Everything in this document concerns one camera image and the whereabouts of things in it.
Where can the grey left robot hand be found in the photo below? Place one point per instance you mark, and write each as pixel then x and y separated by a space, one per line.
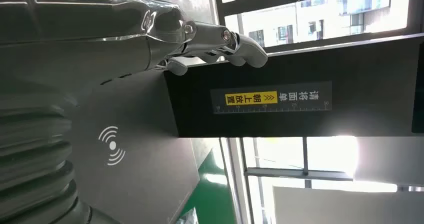
pixel 82 33

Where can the yellow and black label sticker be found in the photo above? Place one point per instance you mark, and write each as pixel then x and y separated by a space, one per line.
pixel 251 98

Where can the black inbound scanner machine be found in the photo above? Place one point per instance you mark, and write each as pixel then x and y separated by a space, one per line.
pixel 298 66

